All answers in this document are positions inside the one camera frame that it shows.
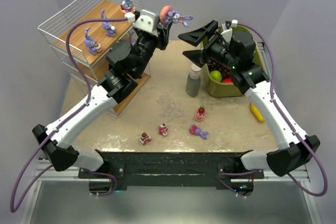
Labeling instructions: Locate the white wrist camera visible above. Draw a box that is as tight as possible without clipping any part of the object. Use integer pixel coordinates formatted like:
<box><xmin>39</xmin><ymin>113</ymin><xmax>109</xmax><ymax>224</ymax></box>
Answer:
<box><xmin>220</xmin><ymin>19</ymin><xmax>238</xmax><ymax>43</ymax></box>
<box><xmin>124</xmin><ymin>9</ymin><xmax>159</xmax><ymax>37</ymax></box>

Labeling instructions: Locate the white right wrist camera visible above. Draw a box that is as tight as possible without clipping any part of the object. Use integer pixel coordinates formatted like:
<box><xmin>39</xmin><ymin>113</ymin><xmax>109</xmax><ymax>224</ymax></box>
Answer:
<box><xmin>220</xmin><ymin>19</ymin><xmax>238</xmax><ymax>43</ymax></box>

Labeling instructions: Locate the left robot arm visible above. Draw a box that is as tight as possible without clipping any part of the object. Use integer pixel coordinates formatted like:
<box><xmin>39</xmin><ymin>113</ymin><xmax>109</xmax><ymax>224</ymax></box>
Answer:
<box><xmin>32</xmin><ymin>22</ymin><xmax>172</xmax><ymax>172</ymax></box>

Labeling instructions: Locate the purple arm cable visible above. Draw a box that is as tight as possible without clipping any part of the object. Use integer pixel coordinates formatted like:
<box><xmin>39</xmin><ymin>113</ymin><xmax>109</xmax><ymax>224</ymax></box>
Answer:
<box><xmin>9</xmin><ymin>17</ymin><xmax>129</xmax><ymax>214</ymax></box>
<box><xmin>217</xmin><ymin>23</ymin><xmax>329</xmax><ymax>198</ymax></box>

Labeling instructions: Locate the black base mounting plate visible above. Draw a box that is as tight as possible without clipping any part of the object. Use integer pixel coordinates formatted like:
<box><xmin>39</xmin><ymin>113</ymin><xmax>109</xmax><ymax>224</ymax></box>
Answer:
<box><xmin>78</xmin><ymin>151</ymin><xmax>265</xmax><ymax>192</ymax></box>

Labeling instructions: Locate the purple bunny with tube toy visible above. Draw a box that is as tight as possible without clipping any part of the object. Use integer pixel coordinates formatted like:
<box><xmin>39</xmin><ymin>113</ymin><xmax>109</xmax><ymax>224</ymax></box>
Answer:
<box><xmin>100</xmin><ymin>9</ymin><xmax>116</xmax><ymax>37</ymax></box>

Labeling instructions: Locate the small purple bunny strawberry toy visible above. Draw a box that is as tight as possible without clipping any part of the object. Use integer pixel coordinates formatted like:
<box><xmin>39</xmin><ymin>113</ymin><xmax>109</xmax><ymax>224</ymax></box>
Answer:
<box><xmin>189</xmin><ymin>124</ymin><xmax>208</xmax><ymax>140</ymax></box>

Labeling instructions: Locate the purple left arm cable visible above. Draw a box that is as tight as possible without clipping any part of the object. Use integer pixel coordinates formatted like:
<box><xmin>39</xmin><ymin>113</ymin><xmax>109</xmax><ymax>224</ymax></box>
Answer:
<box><xmin>9</xmin><ymin>17</ymin><xmax>129</xmax><ymax>214</ymax></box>

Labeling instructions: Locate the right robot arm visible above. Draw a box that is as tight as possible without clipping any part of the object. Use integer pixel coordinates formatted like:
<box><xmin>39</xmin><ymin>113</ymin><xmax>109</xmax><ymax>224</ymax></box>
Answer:
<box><xmin>178</xmin><ymin>20</ymin><xmax>320</xmax><ymax>177</ymax></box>

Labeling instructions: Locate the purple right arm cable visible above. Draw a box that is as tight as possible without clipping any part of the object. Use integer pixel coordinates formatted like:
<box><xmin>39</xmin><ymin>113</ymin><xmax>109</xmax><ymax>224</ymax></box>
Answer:
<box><xmin>217</xmin><ymin>23</ymin><xmax>329</xmax><ymax>198</ymax></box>

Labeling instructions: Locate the dark red grape bunch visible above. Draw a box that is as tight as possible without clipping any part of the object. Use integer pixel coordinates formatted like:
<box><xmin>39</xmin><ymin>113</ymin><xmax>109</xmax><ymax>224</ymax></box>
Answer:
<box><xmin>207</xmin><ymin>59</ymin><xmax>230</xmax><ymax>79</ymax></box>

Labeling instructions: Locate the white wire wooden shelf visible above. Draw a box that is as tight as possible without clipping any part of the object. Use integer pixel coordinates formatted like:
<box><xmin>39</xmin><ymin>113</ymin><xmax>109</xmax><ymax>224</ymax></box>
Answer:
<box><xmin>37</xmin><ymin>0</ymin><xmax>151</xmax><ymax>119</ymax></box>

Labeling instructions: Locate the pink bear cake slice toy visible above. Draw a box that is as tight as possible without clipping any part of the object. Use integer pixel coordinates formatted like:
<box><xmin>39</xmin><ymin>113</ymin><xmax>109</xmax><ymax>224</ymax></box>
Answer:
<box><xmin>139</xmin><ymin>132</ymin><xmax>152</xmax><ymax>145</ymax></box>

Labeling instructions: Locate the green apple toy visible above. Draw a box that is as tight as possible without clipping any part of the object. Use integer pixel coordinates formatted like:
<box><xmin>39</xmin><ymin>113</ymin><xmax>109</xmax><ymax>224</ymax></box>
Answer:
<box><xmin>209</xmin><ymin>70</ymin><xmax>222</xmax><ymax>82</ymax></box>

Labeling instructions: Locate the green plastic fruit bin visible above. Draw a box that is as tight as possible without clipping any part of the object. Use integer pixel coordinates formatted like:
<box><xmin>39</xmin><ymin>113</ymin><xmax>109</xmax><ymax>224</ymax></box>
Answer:
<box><xmin>202</xmin><ymin>25</ymin><xmax>265</xmax><ymax>98</ymax></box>

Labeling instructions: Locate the purple bunny pink donut toy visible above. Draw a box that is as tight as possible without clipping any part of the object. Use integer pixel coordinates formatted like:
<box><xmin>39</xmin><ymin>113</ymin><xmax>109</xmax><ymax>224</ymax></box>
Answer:
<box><xmin>129</xmin><ymin>31</ymin><xmax>137</xmax><ymax>46</ymax></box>

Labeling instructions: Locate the pink bear donut strawberry toy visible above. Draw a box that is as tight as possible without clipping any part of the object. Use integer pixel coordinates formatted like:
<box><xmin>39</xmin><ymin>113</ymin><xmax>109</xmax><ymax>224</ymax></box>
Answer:
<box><xmin>194</xmin><ymin>106</ymin><xmax>206</xmax><ymax>122</ymax></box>

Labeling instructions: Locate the spray bottle white cap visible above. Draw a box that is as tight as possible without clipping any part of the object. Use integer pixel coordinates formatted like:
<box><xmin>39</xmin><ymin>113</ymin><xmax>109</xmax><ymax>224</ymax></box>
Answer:
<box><xmin>186</xmin><ymin>63</ymin><xmax>201</xmax><ymax>97</ymax></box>

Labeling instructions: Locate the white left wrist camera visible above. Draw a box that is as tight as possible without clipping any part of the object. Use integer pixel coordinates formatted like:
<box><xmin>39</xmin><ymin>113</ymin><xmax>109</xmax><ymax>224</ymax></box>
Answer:
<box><xmin>124</xmin><ymin>9</ymin><xmax>159</xmax><ymax>37</ymax></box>

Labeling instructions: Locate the yellow mango toy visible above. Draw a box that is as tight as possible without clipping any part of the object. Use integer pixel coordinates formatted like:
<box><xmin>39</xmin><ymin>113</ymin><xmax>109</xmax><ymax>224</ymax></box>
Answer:
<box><xmin>250</xmin><ymin>103</ymin><xmax>265</xmax><ymax>122</ymax></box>

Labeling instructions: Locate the red apple toy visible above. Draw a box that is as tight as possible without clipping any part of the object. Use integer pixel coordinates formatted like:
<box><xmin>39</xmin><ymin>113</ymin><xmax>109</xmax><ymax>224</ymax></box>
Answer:
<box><xmin>222</xmin><ymin>78</ymin><xmax>232</xmax><ymax>83</ymax></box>

